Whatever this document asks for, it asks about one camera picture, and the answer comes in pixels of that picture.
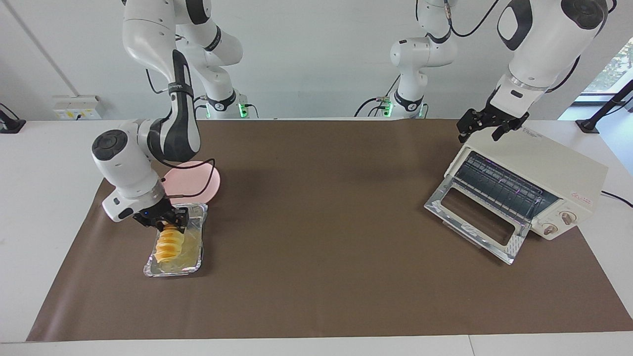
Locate tall black clamp stand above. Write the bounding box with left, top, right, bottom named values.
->
left=576, top=79, right=633, bottom=134

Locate black base cable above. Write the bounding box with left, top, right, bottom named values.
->
left=353, top=75, right=400, bottom=118
left=187, top=94, right=259, bottom=120

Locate pink round plate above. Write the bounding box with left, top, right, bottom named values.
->
left=163, top=161, right=222, bottom=204

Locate black right base cable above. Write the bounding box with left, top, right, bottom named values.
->
left=187, top=94, right=259, bottom=120

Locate small black clamp stand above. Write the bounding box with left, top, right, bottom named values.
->
left=0, top=103, right=27, bottom=134

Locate glass oven door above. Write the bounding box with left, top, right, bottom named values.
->
left=424, top=176, right=533, bottom=266

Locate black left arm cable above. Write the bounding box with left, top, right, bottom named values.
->
left=444, top=0, right=501, bottom=38

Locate brown table mat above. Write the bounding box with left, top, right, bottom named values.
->
left=26, top=119, right=633, bottom=342

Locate metal oven rack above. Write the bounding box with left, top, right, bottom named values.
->
left=455, top=151, right=558, bottom=223

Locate golden spiral bread roll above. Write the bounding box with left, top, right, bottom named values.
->
left=154, top=225, right=186, bottom=265

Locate white wall socket box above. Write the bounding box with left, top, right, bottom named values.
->
left=53, top=95, right=102, bottom=121

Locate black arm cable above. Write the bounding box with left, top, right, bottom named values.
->
left=161, top=158, right=217, bottom=201
left=444, top=0, right=501, bottom=38

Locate aluminium foil tray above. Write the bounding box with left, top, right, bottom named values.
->
left=143, top=203, right=209, bottom=278

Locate cream toaster oven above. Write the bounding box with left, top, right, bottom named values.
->
left=445, top=130, right=609, bottom=241

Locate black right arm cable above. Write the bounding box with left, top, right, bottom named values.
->
left=161, top=158, right=217, bottom=201

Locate black left base cable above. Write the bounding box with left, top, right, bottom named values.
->
left=353, top=75, right=400, bottom=118

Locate black oven power cable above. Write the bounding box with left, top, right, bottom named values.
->
left=601, top=190, right=633, bottom=209

